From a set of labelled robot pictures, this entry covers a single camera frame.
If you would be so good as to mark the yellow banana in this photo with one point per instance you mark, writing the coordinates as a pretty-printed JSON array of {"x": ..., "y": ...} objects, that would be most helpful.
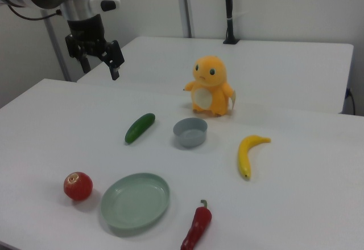
[{"x": 245, "y": 156}]

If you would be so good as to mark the black camera stand pole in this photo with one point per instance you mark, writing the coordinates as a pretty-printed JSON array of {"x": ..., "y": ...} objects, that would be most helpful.
[{"x": 229, "y": 5}]

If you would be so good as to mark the light green plate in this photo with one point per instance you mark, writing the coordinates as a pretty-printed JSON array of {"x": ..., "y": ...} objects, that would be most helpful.
[{"x": 135, "y": 201}]

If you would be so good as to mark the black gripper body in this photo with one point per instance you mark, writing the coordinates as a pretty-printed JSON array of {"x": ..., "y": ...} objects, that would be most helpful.
[{"x": 88, "y": 30}]

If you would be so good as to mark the orange plush toy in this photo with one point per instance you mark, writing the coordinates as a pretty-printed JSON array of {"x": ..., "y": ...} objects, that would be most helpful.
[{"x": 210, "y": 90}]

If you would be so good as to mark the green cucumber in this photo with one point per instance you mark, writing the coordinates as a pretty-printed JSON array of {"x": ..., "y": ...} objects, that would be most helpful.
[{"x": 140, "y": 128}]

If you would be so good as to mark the grey round bowl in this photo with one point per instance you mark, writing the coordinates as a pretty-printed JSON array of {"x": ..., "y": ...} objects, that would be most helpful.
[{"x": 190, "y": 136}]

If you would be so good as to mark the grey metal frame post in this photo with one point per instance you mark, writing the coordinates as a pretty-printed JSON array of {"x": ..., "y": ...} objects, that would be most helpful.
[
  {"x": 184, "y": 5},
  {"x": 58, "y": 50}
]

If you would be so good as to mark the white rectangular table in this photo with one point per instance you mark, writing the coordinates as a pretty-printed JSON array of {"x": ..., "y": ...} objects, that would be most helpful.
[{"x": 284, "y": 70}]

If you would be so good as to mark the red chili pepper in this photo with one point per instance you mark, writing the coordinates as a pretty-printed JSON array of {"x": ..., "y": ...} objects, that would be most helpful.
[{"x": 199, "y": 224}]

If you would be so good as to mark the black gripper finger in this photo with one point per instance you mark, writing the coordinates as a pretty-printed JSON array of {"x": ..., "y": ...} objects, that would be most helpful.
[
  {"x": 73, "y": 46},
  {"x": 114, "y": 56}
]

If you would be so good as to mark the red tomato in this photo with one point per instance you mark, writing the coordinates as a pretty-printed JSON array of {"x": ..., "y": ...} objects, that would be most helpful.
[{"x": 78, "y": 186}]

